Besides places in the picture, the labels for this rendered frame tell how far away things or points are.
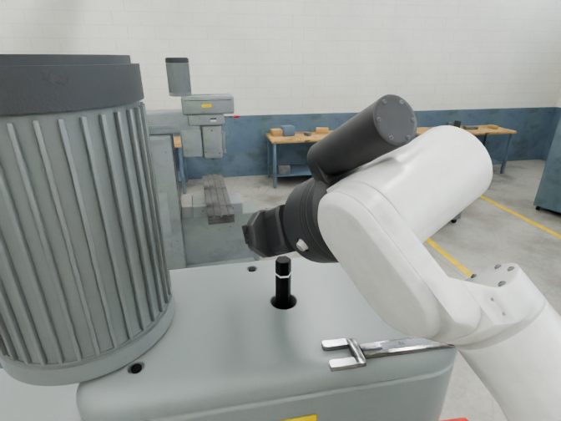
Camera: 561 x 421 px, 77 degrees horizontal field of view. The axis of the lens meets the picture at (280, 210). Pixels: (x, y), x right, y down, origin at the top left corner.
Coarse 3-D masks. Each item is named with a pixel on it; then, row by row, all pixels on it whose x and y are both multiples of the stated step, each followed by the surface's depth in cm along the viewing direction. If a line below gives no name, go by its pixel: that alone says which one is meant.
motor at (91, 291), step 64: (0, 64) 26; (64, 64) 28; (128, 64) 33; (0, 128) 27; (64, 128) 29; (128, 128) 34; (0, 192) 29; (64, 192) 31; (128, 192) 35; (0, 256) 31; (64, 256) 32; (128, 256) 36; (0, 320) 34; (64, 320) 35; (128, 320) 38; (64, 384) 37
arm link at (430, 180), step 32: (384, 96) 22; (352, 128) 24; (384, 128) 22; (416, 128) 23; (448, 128) 26; (320, 160) 29; (352, 160) 26; (384, 160) 25; (416, 160) 24; (448, 160) 24; (480, 160) 25; (320, 192) 29; (384, 192) 22; (416, 192) 22; (448, 192) 23; (480, 192) 26; (416, 224) 22
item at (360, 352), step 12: (324, 348) 42; (336, 348) 42; (348, 348) 42; (360, 348) 41; (372, 348) 41; (384, 348) 41; (396, 348) 41; (408, 348) 41; (420, 348) 41; (432, 348) 42; (444, 348) 42; (336, 360) 40; (348, 360) 40; (360, 360) 40
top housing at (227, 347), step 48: (192, 288) 53; (240, 288) 53; (336, 288) 53; (192, 336) 44; (240, 336) 44; (288, 336) 44; (336, 336) 44; (384, 336) 44; (96, 384) 38; (144, 384) 38; (192, 384) 38; (240, 384) 38; (288, 384) 39; (336, 384) 40; (384, 384) 42; (432, 384) 43
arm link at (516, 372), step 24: (552, 312) 22; (528, 336) 21; (552, 336) 21; (480, 360) 22; (504, 360) 21; (528, 360) 21; (552, 360) 20; (504, 384) 22; (528, 384) 21; (552, 384) 20; (504, 408) 23; (528, 408) 21; (552, 408) 20
